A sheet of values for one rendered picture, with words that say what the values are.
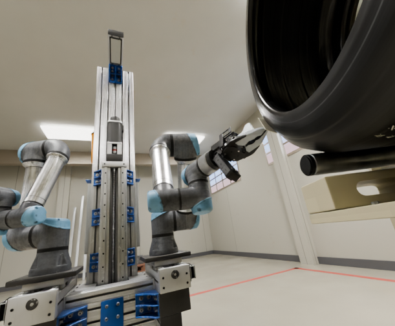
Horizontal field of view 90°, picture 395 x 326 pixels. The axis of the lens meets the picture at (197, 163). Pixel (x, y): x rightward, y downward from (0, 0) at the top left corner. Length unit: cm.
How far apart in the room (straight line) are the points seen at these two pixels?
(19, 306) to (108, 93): 124
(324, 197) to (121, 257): 98
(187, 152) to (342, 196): 71
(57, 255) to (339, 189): 104
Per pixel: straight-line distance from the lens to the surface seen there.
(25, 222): 103
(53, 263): 110
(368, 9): 32
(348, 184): 44
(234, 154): 62
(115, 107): 157
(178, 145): 97
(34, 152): 129
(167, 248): 109
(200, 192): 68
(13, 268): 789
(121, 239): 118
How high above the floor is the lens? 80
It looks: 19 degrees up
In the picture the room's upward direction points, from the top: 8 degrees counter-clockwise
